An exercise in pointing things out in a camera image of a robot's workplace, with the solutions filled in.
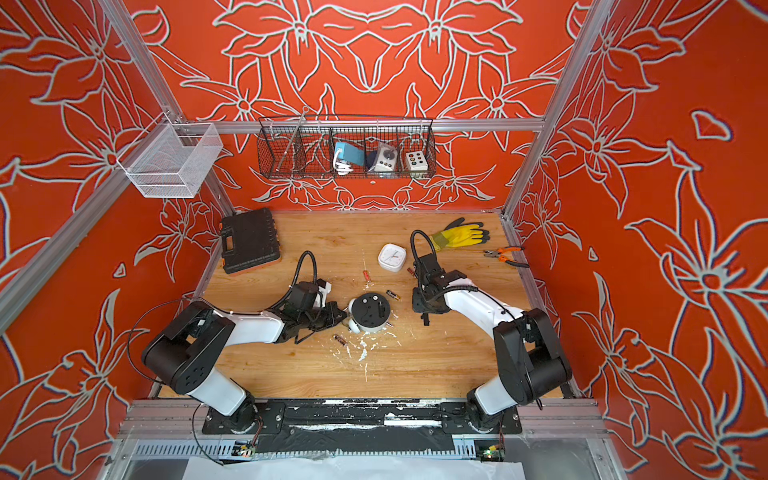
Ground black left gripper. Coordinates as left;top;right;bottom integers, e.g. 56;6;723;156
298;302;348;331

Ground white round twin-bell alarm clock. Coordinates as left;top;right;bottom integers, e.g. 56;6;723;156
347;292;391;334

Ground white square alarm clock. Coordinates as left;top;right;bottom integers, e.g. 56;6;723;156
377;243;408;273

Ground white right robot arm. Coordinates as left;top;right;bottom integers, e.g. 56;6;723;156
409;230;572;433

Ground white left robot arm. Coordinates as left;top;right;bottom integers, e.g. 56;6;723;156
140;251;347;432

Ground yellow black work glove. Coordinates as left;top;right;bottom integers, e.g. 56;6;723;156
429;217;490;251

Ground black plastic tool case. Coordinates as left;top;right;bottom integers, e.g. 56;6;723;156
219;208;281;275

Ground beige button box in basket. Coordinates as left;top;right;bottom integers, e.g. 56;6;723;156
405;151;429;177

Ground white socket adapter in basket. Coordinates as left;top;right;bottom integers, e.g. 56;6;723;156
369;143;399;174

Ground blue white item in basket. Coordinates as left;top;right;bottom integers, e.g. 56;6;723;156
332;141;365;176

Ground orange handled pliers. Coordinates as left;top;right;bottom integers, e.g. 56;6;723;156
484;246;530;269

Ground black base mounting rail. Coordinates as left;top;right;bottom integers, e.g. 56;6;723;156
192;399;522;463

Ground black wire wall basket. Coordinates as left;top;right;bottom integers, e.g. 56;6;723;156
256;114;437;180

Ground clear plastic wall bin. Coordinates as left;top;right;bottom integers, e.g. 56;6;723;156
118;123;223;199

